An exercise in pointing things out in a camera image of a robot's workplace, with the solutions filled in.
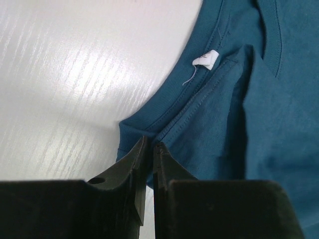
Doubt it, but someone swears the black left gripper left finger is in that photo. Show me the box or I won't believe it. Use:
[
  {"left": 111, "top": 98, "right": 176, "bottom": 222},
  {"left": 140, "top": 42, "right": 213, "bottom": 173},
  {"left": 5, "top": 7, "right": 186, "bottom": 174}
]
[{"left": 0, "top": 137, "right": 147, "bottom": 239}]

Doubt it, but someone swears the teal blue t shirt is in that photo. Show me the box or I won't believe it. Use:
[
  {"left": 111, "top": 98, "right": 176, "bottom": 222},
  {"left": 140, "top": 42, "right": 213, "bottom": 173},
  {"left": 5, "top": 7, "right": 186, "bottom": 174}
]
[{"left": 117, "top": 0, "right": 319, "bottom": 239}]

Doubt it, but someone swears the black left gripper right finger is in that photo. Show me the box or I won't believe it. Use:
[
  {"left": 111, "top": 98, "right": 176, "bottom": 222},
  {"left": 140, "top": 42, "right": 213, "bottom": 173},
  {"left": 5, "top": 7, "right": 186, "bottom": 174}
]
[{"left": 153, "top": 143, "right": 304, "bottom": 239}]

